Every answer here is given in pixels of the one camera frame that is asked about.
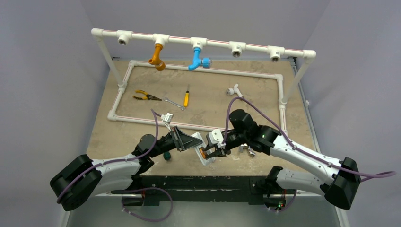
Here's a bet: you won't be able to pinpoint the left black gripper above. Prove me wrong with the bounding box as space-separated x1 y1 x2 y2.
148 126 201 158

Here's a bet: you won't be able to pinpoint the white remote control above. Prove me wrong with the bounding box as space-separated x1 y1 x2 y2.
192 132 215 166

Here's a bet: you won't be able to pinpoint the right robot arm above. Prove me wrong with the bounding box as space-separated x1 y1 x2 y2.
200 109 361 210

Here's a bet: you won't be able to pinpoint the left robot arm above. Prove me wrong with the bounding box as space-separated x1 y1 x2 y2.
50 126 203 211

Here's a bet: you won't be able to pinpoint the green stubby screwdriver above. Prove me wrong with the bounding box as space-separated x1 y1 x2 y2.
163 152 172 161

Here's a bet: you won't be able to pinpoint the chrome metal faucet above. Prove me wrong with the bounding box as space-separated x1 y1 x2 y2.
239 144 256 157

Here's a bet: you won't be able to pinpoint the silver wrench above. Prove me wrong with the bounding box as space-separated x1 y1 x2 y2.
163 97 186 111

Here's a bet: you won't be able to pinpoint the yellow screwdriver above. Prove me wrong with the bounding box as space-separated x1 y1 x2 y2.
184 84 190 107

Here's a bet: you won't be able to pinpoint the white plastic faucet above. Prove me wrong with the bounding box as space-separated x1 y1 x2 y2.
226 84 244 97

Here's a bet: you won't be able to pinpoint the orange plastic faucet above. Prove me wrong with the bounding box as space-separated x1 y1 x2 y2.
148 44 166 71

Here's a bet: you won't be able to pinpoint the blue plastic faucet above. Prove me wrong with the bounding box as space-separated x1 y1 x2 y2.
188 47 212 71

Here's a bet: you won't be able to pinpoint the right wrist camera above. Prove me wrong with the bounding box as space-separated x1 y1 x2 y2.
206 129 226 148

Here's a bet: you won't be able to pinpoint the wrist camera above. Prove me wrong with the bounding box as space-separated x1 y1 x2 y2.
206 129 226 148
160 113 174 125

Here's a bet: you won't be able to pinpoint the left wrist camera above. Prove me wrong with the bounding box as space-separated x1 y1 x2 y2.
160 113 174 125

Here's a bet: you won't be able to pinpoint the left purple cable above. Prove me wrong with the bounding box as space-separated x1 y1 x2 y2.
56 108 164 204

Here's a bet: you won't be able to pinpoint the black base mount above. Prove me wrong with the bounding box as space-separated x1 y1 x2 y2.
111 175 295 207

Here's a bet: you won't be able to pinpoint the yellow handled pliers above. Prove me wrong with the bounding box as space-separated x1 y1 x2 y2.
133 89 162 101

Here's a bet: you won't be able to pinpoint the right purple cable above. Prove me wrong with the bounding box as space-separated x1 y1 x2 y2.
220 97 397 183

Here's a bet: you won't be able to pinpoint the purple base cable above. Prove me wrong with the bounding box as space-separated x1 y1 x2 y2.
121 188 174 224

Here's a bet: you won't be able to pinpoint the white PVC pipe frame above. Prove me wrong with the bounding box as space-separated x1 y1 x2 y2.
91 28 316 131

